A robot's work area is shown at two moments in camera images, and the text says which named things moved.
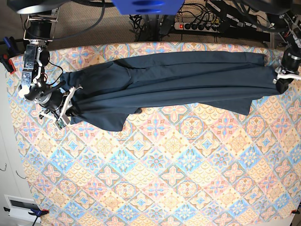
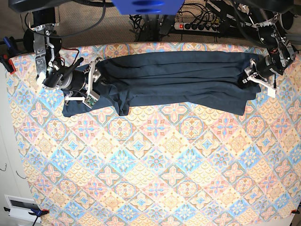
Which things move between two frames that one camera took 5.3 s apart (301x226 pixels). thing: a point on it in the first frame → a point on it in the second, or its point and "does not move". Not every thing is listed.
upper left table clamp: x=11 y=50 does not move
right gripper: x=291 y=59 → x=266 y=67
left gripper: x=51 y=98 → x=67 y=77
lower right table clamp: x=295 y=211 does not move
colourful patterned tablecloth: x=193 y=164 does not move
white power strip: x=196 y=27 does not move
